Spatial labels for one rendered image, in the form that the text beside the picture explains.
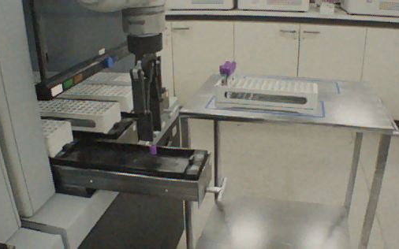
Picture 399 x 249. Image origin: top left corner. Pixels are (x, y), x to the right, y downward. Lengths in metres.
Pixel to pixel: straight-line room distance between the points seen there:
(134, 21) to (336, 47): 2.43
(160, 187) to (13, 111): 0.33
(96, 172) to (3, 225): 0.23
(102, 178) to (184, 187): 0.18
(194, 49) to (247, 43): 0.43
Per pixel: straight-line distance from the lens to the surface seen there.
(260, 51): 3.07
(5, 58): 0.76
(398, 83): 3.23
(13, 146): 0.79
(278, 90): 1.10
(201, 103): 1.16
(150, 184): 0.81
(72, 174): 0.89
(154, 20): 0.78
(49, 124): 0.99
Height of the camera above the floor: 1.21
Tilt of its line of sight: 23 degrees down
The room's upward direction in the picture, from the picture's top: 1 degrees counter-clockwise
